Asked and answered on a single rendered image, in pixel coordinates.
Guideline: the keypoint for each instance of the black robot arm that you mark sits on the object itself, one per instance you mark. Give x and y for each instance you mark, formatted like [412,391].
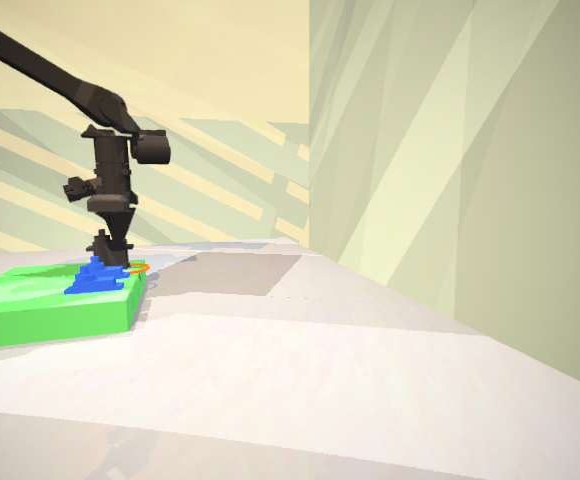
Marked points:
[101,105]

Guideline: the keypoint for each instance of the dark grey micro servo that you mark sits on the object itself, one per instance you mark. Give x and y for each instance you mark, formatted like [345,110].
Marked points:
[113,256]

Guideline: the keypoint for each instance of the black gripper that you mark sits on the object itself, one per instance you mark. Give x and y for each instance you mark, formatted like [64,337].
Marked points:
[114,205]

